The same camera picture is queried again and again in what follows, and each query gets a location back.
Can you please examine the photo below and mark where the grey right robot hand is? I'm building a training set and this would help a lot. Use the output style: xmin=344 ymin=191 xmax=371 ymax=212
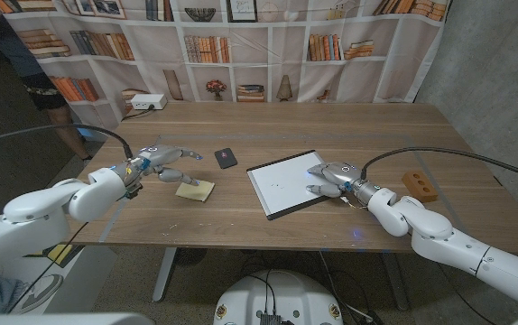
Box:
xmin=304 ymin=161 xmax=380 ymax=207

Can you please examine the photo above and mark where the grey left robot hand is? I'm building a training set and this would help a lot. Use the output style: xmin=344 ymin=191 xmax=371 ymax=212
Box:
xmin=109 ymin=144 xmax=205 ymax=200

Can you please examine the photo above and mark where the small white whiteboard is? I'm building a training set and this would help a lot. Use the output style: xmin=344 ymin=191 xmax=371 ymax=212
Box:
xmin=245 ymin=149 xmax=338 ymax=222

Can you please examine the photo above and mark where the black card holder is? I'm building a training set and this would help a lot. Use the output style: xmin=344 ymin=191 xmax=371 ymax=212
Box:
xmin=214 ymin=146 xmax=239 ymax=170

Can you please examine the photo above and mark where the orange brick with holes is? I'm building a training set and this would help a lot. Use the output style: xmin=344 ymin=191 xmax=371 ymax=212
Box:
xmin=401 ymin=170 xmax=439 ymax=203

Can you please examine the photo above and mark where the white power strip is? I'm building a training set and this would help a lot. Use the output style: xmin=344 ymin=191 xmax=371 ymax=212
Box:
xmin=130 ymin=93 xmax=169 ymax=111

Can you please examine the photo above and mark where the blue floor object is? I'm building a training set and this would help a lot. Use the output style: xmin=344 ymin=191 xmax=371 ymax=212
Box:
xmin=78 ymin=124 xmax=107 ymax=141

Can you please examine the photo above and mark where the grey table leg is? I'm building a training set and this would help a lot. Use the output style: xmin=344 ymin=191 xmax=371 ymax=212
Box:
xmin=383 ymin=252 xmax=410 ymax=311
xmin=152 ymin=246 xmax=179 ymax=302

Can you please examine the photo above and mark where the printed bookshelf backdrop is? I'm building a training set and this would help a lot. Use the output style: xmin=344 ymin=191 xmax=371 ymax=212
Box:
xmin=0 ymin=0 xmax=454 ymax=136

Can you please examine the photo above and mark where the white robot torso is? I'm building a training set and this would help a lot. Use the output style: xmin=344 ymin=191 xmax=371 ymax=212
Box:
xmin=212 ymin=269 xmax=345 ymax=325

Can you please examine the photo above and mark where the standing person in shorts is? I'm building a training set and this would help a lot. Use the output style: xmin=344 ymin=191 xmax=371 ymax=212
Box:
xmin=0 ymin=0 xmax=93 ymax=162

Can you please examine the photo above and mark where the black power strip cable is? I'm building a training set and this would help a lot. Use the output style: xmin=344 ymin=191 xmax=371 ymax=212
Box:
xmin=122 ymin=104 xmax=156 ymax=122

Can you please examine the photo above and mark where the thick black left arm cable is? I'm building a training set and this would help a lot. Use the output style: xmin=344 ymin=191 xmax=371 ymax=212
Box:
xmin=0 ymin=124 xmax=134 ymax=160

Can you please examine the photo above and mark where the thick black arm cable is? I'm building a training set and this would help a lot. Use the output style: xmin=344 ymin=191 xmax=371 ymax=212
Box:
xmin=360 ymin=146 xmax=518 ymax=185
xmin=0 ymin=124 xmax=134 ymax=160

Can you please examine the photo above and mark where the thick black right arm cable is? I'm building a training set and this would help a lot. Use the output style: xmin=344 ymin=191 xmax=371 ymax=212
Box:
xmin=360 ymin=146 xmax=518 ymax=185

